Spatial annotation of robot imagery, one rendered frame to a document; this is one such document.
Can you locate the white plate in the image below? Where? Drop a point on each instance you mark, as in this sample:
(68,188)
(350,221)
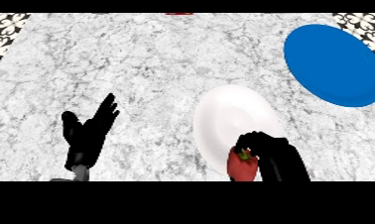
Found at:
(229,119)

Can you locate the small red object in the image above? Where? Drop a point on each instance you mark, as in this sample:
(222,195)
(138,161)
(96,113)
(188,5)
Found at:
(179,13)

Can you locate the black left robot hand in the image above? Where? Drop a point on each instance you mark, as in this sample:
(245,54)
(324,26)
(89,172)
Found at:
(87,135)

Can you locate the red bell pepper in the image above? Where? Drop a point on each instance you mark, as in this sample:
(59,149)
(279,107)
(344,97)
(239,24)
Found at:
(241,168)

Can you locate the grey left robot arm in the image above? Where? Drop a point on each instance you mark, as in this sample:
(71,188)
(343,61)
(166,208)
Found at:
(78,174)

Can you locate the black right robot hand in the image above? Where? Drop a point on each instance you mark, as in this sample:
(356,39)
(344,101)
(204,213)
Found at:
(278,158)

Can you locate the blue plate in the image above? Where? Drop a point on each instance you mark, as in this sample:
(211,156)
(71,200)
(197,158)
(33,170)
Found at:
(329,66)

